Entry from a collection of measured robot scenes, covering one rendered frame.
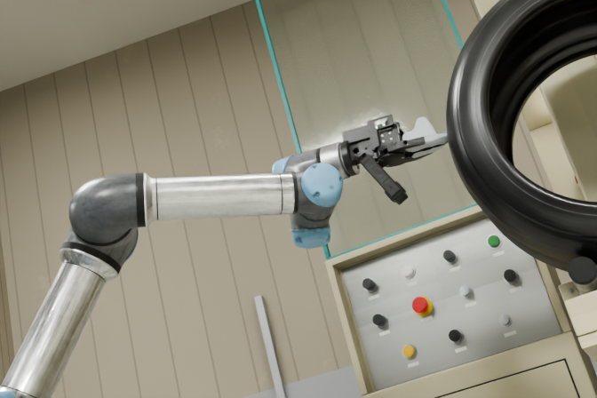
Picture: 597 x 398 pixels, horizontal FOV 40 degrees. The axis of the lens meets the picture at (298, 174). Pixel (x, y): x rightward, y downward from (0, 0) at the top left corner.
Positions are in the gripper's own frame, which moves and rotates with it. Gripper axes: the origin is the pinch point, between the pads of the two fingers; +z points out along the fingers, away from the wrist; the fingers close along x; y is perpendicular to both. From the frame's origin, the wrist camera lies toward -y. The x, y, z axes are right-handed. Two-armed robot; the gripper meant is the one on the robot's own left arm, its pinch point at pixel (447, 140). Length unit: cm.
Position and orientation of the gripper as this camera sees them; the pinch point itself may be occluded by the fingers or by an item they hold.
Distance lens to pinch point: 156.6
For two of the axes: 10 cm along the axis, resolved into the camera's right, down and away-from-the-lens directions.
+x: 3.9, 2.6, 8.9
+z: 9.1, -2.6, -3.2
